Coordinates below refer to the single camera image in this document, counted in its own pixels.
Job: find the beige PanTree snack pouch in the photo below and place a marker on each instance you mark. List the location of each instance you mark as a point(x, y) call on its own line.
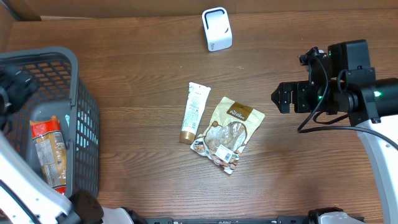
point(230, 129)

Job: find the grey plastic mesh basket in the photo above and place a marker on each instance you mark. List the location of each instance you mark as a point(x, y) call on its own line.
point(62, 94)

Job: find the cardboard back panel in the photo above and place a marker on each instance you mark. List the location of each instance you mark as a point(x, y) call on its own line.
point(34, 10)

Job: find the orange spaghetti packet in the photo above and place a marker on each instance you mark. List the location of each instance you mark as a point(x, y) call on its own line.
point(51, 151)

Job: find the white barcode scanner stand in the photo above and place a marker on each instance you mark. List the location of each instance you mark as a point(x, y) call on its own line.
point(217, 29)

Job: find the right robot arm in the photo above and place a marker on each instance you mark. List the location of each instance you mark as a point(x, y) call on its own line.
point(343, 93)

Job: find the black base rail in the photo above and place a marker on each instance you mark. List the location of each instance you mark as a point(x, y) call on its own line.
point(278, 220)

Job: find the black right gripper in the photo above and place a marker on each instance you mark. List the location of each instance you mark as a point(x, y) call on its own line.
point(299, 89)

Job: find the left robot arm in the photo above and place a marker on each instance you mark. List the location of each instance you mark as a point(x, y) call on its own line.
point(25, 197)

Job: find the white cream tube gold cap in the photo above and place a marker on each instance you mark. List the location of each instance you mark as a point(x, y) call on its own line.
point(195, 106)

